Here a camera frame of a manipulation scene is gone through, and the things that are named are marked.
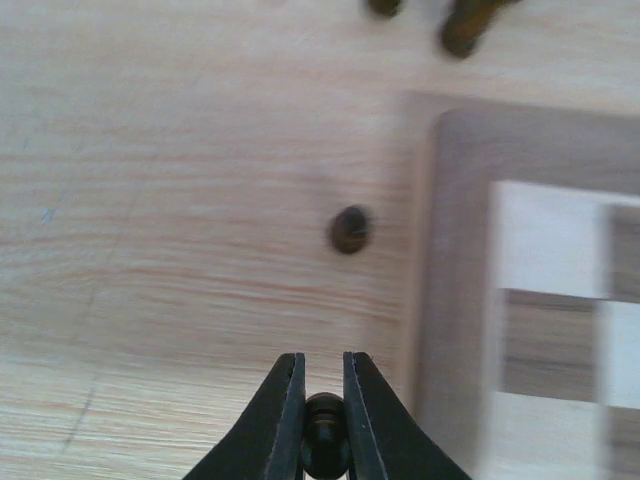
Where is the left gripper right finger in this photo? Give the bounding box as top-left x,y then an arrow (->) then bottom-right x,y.
343,352 -> 470,480

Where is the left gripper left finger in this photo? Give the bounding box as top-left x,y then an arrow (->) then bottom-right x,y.
184,353 -> 306,480

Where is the dark pawn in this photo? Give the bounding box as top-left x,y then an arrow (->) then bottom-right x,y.
327,204 -> 373,255
300,392 -> 352,480

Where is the wooden chess board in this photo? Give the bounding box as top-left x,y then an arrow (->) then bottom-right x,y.
409,94 -> 639,479

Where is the dark chess piece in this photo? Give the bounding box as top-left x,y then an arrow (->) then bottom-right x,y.
366,0 -> 403,19
439,0 -> 515,59

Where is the dark chess piece far left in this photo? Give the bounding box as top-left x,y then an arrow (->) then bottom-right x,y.
366,0 -> 403,19

